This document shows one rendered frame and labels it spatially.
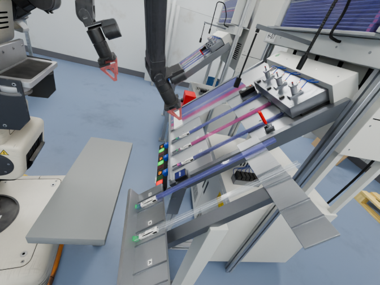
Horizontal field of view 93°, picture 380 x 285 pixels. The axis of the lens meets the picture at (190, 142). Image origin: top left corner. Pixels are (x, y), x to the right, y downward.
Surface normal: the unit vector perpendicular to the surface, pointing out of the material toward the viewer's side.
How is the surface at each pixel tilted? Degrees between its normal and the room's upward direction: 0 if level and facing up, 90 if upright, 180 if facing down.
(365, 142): 90
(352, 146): 90
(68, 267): 0
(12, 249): 0
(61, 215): 0
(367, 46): 90
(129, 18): 90
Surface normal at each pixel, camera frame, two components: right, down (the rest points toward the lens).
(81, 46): 0.10, 0.56
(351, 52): -0.97, -0.15
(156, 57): 0.38, 0.72
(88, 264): 0.25, -0.81
